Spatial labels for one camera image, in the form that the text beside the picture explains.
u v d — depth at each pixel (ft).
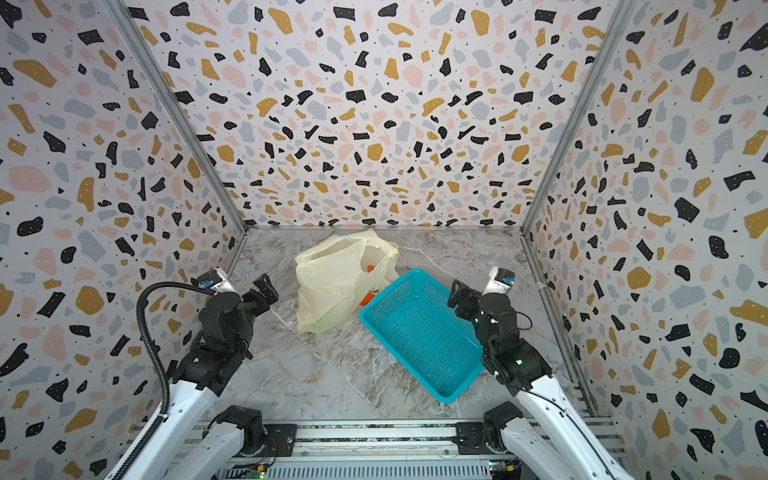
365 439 2.49
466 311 2.16
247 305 1.84
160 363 1.53
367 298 2.93
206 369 1.66
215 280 2.01
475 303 2.13
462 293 2.16
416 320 3.18
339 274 2.58
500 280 2.05
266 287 2.22
